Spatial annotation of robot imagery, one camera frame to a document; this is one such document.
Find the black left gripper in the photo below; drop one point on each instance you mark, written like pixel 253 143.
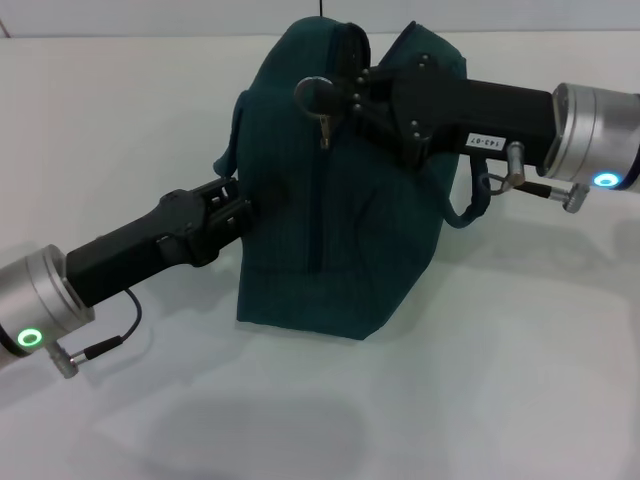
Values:
pixel 130 250

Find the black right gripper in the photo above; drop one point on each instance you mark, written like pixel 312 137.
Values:
pixel 475 115

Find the dark teal insulated lunch bag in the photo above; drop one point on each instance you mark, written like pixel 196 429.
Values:
pixel 350 225

